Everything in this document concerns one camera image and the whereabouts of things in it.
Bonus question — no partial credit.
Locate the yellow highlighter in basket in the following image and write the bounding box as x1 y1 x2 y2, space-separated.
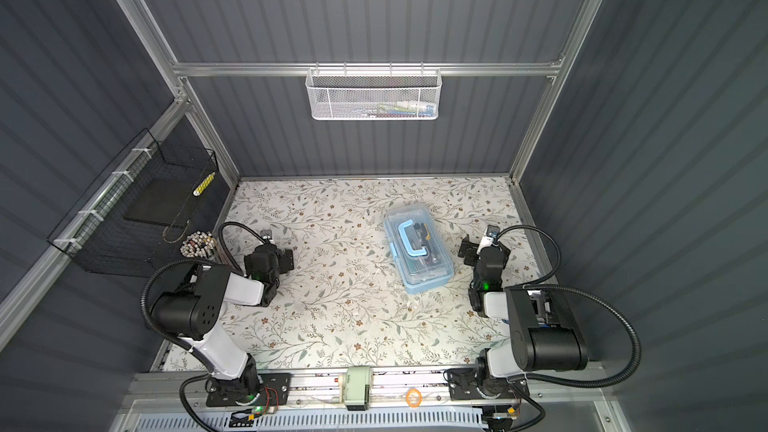
193 172 216 197

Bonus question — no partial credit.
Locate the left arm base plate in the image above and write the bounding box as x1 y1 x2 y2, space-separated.
205 373 292 407

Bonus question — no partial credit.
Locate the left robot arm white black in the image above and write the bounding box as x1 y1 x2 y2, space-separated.
140 243 295 401

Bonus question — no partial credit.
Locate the white mesh wall basket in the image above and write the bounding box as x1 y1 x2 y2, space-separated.
305 70 443 121

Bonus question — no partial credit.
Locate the white slotted cable duct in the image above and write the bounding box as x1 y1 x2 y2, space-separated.
134 406 487 432

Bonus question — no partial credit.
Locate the cup of pencils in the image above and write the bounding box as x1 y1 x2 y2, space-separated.
179 231 218 259

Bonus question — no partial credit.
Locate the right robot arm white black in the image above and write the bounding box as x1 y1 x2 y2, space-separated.
458 236 588 396

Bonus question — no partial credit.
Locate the black wire wall basket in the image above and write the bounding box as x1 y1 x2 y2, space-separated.
48 130 219 277

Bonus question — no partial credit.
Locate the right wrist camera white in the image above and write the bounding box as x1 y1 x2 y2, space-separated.
477 225 501 254

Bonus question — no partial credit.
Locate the blue plastic tool box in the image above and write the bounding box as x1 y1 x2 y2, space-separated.
384 204 454 295

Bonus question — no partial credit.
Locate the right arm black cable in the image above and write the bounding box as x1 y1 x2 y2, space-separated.
494 224 643 432

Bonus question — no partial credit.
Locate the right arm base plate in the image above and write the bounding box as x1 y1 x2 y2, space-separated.
442 367 529 401

